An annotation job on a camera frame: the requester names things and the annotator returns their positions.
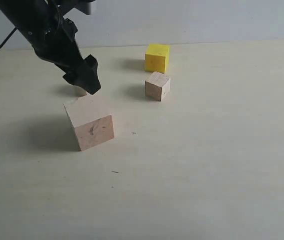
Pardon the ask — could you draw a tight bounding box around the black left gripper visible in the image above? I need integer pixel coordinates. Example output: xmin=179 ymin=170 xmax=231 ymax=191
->
xmin=30 ymin=18 xmax=101 ymax=95

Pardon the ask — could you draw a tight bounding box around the large wooden cube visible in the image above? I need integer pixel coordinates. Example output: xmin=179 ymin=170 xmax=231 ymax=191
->
xmin=64 ymin=93 xmax=115 ymax=151

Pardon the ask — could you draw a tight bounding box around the yellow cube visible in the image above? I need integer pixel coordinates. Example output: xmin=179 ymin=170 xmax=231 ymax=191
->
xmin=145 ymin=43 xmax=170 ymax=74

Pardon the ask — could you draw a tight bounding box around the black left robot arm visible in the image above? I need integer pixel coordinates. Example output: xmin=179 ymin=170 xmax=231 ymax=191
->
xmin=0 ymin=0 xmax=101 ymax=95

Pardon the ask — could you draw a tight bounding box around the small wooden cube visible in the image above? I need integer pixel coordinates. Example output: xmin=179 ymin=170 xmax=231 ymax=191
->
xmin=74 ymin=86 xmax=88 ymax=97

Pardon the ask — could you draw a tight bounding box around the medium wooden cube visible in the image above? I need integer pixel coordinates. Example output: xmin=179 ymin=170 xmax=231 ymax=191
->
xmin=145 ymin=72 xmax=171 ymax=102

